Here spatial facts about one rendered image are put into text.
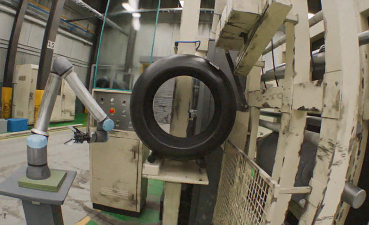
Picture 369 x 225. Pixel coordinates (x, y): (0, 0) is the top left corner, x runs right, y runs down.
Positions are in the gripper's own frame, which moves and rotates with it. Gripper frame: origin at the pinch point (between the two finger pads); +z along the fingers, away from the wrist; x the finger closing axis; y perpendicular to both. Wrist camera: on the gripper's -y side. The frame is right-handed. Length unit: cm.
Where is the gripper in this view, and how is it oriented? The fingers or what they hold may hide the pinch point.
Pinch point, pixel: (64, 135)
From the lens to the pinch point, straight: 161.6
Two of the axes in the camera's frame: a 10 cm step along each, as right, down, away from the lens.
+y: 7.0, 3.3, -6.4
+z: -6.5, -0.9, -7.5
